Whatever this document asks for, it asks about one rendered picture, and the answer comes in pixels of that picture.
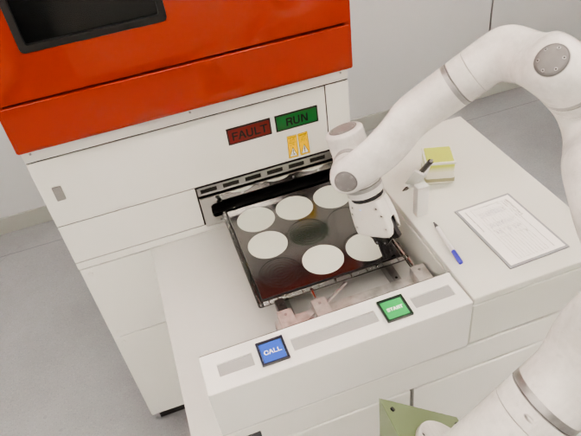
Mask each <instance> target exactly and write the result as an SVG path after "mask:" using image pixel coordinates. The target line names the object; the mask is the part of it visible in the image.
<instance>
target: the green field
mask: <svg viewBox="0 0 581 436"><path fill-rule="evenodd" d="M276 120H277V126H278V131H281V130H284V129H287V128H291V127H294V126H297V125H302V124H306V123H309V122H312V121H316V120H317V117H316V108H315V107H313V108H310V109H307V110H303V111H300V112H294V113H291V114H288V115H284V116H281V117H278V118H276Z"/></svg>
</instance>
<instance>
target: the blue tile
mask: <svg viewBox="0 0 581 436"><path fill-rule="evenodd" d="M259 351H260V354H261V356H262V358H263V361H264V363H267V362H271V361H274V360H277V359H278V358H281V357H284V356H287V354H286V352H285V349H284V346H283V344H282V341H281V339H280V338H279V339H276V340H273V341H271V342H269V343H264V344H261V345H259Z"/></svg>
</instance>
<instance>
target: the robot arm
mask: <svg viewBox="0 0 581 436"><path fill-rule="evenodd" d="M501 82H507V83H515V84H518V85H519V86H521V87H524V88H525V89H526V90H527V91H529V92H530V93H532V94H533V95H534V96H536V97H537V98H538V99H539V100H540V101H541V102H542V103H543V104H544V105H545V106H546V107H547V108H548V109H549V110H550V112H551V113H552V114H553V116H554V117H555V119H556V120H557V122H558V124H559V128H560V131H561V135H562V140H563V147H562V157H561V175H562V180H563V184H564V188H565V194H566V198H567V201H568V205H569V208H570V211H571V217H572V220H573V223H574V226H575V228H576V231H577V234H578V238H579V241H580V243H581V41H579V40H578V39H576V38H575V37H573V36H571V35H568V34H566V33H565V32H562V31H552V32H547V33H546V32H540V31H538V30H535V29H531V28H528V27H525V26H521V25H515V24H509V25H504V26H500V27H498V28H495V29H492V30H490V31H489V32H488V33H486V34H485V35H483V36H481V37H480V38H479V39H477V40H476V41H475V42H473V43H472V44H470V45H469V46H468V47H467V48H466V49H464V50H463V51H462V52H460V53H459V54H457V55H456V56H455V57H453V58H452V59H451V60H449V61H447V62H446V63H445V64H444V65H442V66H441V67H440V68H439V69H438V70H436V71H435V72H434V73H432V74H431V75H429V76H428V77H427V78H425V79H424V80H423V81H421V82H420V83H419V84H417V85H416V86H415V87H414V88H413V89H412V90H410V91H409V92H408V93H406V94H405V95H404V96H402V97H401V98H400V99H399V100H398V101H397V102H396V103H395V104H394V105H393V106H392V108H391V109H390V111H389V112H388V113H387V115H386V116H385V117H384V118H383V120H382V121H381V122H380V124H379V125H378V126H377V127H376V128H375V129H374V130H373V132H372V133H371V134H370V135H369V136H368V137H367V135H366V133H365V130H364V127H363V124H362V123H361V122H357V121H353V122H347V123H345V124H342V125H338V126H337V127H335V128H333V129H332V130H330V131H329V132H328V133H327V135H326V137H325V139H326V142H327V144H328V147H329V150H330V153H331V155H332V158H333V164H332V167H331V170H330V174H329V180H330V183H331V185H332V186H333V188H334V189H335V190H336V191H338V192H340V193H343V194H347V196H348V202H349V208H350V212H351V215H352V218H353V221H354V225H355V228H356V231H357V232H358V234H360V235H364V236H370V237H371V238H372V239H373V241H374V243H375V244H376V245H379V248H380V252H381V254H382V257H383V259H388V260H389V259H390V258H391V257H392V256H393V255H394V254H395V249H394V246H393V242H392V239H396V238H399V237H400V236H401V235H402V233H401V232H400V230H399V227H400V223H399V218H398V215H397V213H396V210H395V208H394V206H393V204H392V202H391V200H390V198H389V196H388V194H387V193H386V192H385V190H383V188H384V184H383V182H382V179H381V177H382V176H384V175H385V174H386V173H387V172H388V171H390V170H391V169H392V168H394V167H395V166H396V165H397V164H398V163H399V162H400V161H401V160H402V159H403V158H404V157H405V156H406V155H407V154H408V153H409V152H410V150H411V149H412V148H413V146H414V145H415V144H416V143H417V142H418V141H419V139H420V138H421V137H422V136H423V135H424V134H426V133H427V132H428V131H429V130H430V129H432V128H433V127H435V126H436V125H438V124H440V123H441V122H443V121H444V120H446V119H447V118H448V117H450V116H451V115H453V114H454V113H456V112H458V111H459V110H461V109H462V108H464V107H465V106H466V105H467V104H469V103H470V102H472V101H473V100H475V99H477V98H478V97H480V96H481V95H482V94H484V93H486V92H487V91H488V90H489V89H491V88H492V87H494V86H496V85H497V84H499V83H501ZM579 433H581V291H580V292H579V293H578V294H577V295H575V296H574V297H573V298H572V299H571V300H570V301H569V302H568V304H567V305H566V306H565V307H564V309H563V310H562V311H561V312H560V313H559V315H558V316H557V318H556V319H555V321H554V322H553V324H552V327H551V328H550V330H549V331H548V333H547V335H546V338H545V340H544V341H543V343H542V344H541V345H540V347H539V348H538V349H537V350H536V351H535V353H534V354H533V355H531V356H530V357H529V358H528V359H527V360H526V361H525V362H523V363H522V364H521V365H520V366H519V367H518V368H517V369H516V370H515V371H514V372H513V373H512V374H511V375H510V376H508V377H507V378H506V379H505V380H504V381H503V382H502V383H501V384H499V385H498V387H496V388H495V389H494V390H493V391H492V392H491V393H490V394H488V395H487V396H486V397H485V398H484V399H483V400H482V401H480V402H479V403H478V404H477V405H476V406H475V407H474V408H472V409H471V410H470V411H469V412H468V413H467V414H466V415H465V416H463V417H462V418H461V419H460V420H459V421H458V422H457V423H456V424H455V425H454V426H453V427H452V428H449V427H448V426H446V425H444V424H442V423H440V422H437V421H434V420H427V421H425V422H423V423H422V424H421V425H420V426H419V427H418V429H417V430H416V434H415V436H577V435H578V434H579Z"/></svg>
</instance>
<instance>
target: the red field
mask: <svg viewBox="0 0 581 436"><path fill-rule="evenodd" d="M227 132H228V137H229V140H230V144H234V143H238V142H240V141H244V140H247V139H250V138H256V137H259V136H263V135H265V134H269V133H271V130H270V124H269V120H266V121H262V122H259V123H256V124H252V125H247V126H243V127H240V128H237V129H233V130H231V131H227Z"/></svg>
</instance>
